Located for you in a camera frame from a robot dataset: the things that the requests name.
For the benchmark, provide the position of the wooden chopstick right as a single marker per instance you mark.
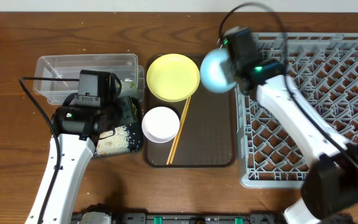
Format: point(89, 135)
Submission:
point(177, 137)

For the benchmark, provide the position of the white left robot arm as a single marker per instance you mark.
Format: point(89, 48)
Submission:
point(80, 134)

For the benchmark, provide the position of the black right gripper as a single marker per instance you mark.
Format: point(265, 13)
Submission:
point(228, 67)

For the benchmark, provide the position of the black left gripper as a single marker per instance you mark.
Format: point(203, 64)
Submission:
point(124, 111)

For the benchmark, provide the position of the green clear plastic wrapper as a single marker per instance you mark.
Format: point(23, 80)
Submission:
point(128, 84)

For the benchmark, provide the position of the pile of rice and nuts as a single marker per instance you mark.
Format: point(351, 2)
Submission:
point(113, 142)

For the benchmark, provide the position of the grey dishwasher rack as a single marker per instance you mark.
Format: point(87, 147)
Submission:
point(324, 66)

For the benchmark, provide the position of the light blue bowl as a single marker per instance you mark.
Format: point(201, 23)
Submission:
point(211, 73)

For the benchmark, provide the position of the white bowl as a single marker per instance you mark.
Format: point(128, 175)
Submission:
point(160, 124)

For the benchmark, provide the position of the clear plastic bin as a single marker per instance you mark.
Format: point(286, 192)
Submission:
point(70, 66)

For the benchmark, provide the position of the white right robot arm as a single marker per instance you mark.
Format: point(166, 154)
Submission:
point(331, 184)

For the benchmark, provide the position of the black waste tray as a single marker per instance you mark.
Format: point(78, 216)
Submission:
point(135, 144)

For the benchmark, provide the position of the yellow plate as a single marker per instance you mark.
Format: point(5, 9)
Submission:
point(173, 77)

